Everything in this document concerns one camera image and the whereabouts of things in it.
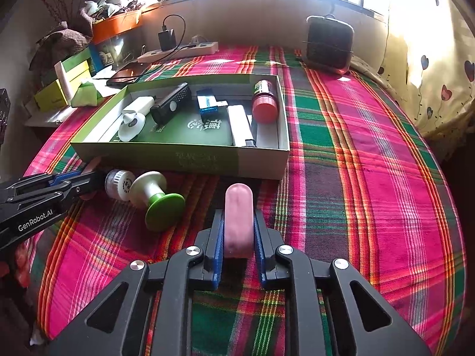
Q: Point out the brown patterned cloth bag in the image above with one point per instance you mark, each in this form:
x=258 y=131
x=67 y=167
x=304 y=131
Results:
x=60 y=44

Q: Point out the white panda suction hook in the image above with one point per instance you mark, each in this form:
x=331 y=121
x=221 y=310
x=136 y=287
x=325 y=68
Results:
x=131 y=125

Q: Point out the silver black lighter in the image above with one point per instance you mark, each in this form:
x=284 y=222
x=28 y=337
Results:
x=240 y=127

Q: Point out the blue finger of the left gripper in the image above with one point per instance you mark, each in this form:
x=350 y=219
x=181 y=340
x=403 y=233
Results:
x=59 y=178
x=86 y=185

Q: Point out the white tube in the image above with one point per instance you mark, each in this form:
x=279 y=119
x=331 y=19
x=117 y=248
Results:
x=65 y=85

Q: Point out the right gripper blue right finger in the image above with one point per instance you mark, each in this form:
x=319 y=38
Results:
x=264 y=252

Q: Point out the black charger adapter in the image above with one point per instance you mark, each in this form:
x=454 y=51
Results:
x=167 y=39

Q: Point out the white power strip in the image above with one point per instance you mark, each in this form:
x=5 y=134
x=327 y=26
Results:
x=187 y=51

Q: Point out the white green spool toy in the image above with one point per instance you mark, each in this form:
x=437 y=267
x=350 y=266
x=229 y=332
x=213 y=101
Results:
x=148 y=192

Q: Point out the small space heater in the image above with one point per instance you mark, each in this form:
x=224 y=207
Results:
x=329 y=43

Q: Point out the yellow green box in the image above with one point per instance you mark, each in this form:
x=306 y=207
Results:
x=79 y=68

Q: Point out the plaid pink green bedspread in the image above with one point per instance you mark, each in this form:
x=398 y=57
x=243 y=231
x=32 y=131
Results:
x=360 y=184

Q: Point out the heart pattern curtain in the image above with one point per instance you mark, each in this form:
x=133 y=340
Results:
x=428 y=66

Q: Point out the red capped bottle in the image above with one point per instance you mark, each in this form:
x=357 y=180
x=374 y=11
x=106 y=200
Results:
x=264 y=102

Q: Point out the pink clip long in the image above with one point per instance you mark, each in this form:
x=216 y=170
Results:
x=239 y=222

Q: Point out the green cardboard box tray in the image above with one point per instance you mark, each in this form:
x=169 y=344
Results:
x=187 y=143

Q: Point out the black smartphone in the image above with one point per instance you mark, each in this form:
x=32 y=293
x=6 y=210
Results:
x=127 y=75

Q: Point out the blue white small device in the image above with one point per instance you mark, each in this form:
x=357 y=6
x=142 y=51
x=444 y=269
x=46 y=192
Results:
x=209 y=106

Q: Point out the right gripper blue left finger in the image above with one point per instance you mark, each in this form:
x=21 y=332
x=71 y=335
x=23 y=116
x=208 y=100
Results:
x=214 y=252

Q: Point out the white power bank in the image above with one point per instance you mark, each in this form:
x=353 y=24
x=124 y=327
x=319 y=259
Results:
x=141 y=105

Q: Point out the black rectangular remote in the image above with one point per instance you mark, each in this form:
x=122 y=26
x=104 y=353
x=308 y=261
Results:
x=167 y=105

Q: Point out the green cloth pouch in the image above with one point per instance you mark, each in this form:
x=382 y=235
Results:
x=86 y=95

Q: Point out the person left hand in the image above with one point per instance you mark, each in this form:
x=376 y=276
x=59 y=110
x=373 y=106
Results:
x=16 y=263

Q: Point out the white tissue paper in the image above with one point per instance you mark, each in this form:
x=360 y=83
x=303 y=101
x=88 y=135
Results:
x=103 y=89

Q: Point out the white round capped jar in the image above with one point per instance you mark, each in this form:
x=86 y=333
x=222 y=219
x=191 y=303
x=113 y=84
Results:
x=118 y=184

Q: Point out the orange planter box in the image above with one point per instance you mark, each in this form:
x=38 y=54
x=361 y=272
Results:
x=116 y=25

